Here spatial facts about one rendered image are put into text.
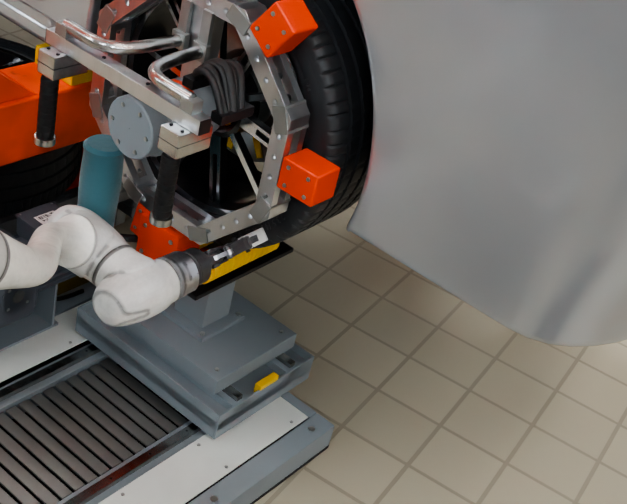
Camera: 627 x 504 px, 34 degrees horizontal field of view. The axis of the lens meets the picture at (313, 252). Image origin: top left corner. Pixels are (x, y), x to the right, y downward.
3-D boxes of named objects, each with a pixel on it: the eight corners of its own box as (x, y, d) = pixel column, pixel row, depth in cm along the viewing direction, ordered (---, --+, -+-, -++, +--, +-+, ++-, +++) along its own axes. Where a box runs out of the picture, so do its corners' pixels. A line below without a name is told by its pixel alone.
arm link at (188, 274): (188, 297, 197) (209, 286, 201) (169, 253, 196) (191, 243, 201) (160, 306, 203) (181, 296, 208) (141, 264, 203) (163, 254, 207)
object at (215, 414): (307, 381, 271) (315, 352, 266) (213, 442, 245) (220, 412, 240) (173, 285, 293) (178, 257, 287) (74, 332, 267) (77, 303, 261)
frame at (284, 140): (273, 273, 220) (330, 37, 191) (253, 284, 216) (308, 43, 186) (102, 159, 244) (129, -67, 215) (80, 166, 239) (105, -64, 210)
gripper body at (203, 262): (179, 292, 207) (211, 277, 214) (206, 283, 201) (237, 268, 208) (165, 258, 207) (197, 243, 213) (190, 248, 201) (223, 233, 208)
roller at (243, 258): (284, 250, 246) (289, 230, 243) (199, 293, 225) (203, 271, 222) (266, 238, 249) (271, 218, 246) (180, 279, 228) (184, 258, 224)
